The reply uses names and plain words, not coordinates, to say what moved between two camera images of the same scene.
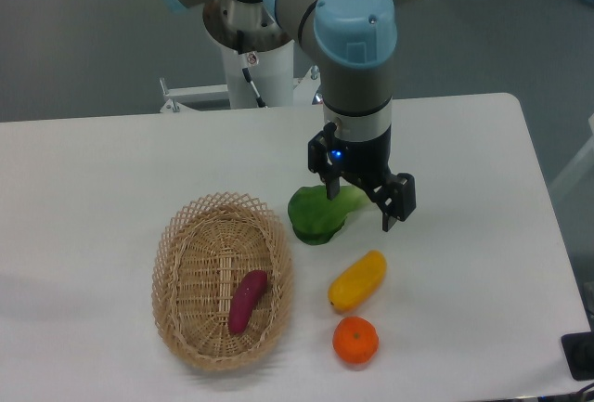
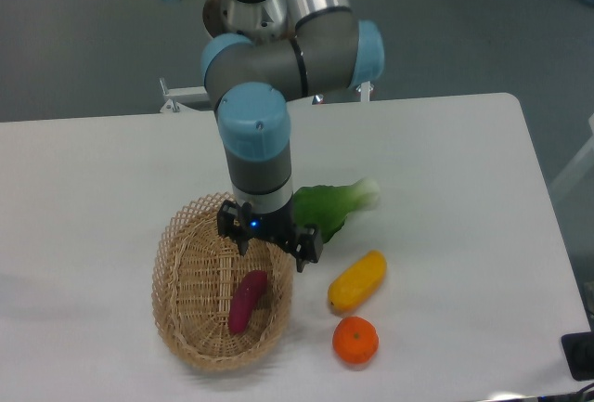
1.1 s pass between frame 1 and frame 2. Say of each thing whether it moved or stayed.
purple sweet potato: stayed
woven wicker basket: stayed
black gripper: moved
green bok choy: stayed
